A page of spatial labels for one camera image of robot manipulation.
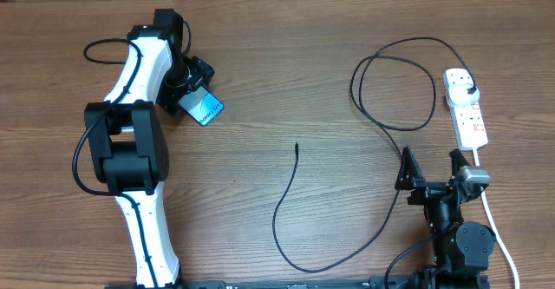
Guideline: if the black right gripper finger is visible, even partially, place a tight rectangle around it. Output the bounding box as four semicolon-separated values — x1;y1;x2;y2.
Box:
395;146;424;190
449;148;469;181

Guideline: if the blue Galaxy smartphone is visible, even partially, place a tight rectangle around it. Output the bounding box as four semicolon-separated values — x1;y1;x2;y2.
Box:
178;87;225;127

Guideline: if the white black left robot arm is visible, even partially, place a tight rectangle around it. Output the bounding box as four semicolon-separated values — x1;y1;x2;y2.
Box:
72;9;225;288

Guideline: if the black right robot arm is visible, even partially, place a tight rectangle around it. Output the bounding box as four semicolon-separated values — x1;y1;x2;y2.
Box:
384;147;497;289

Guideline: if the white charger adapter plug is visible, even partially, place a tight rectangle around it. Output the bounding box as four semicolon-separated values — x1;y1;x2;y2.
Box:
446;83;480;108

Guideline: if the white power strip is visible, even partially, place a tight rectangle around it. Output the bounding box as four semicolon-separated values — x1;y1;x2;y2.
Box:
442;68;488;151

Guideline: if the white power strip cord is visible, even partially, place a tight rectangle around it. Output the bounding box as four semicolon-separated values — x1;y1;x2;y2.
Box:
471;148;521;289

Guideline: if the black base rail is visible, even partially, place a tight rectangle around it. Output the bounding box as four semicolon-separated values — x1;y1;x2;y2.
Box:
105;275;491;289

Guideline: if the black charger cable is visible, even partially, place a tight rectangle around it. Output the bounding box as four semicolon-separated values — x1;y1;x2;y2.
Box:
271;36;478;274

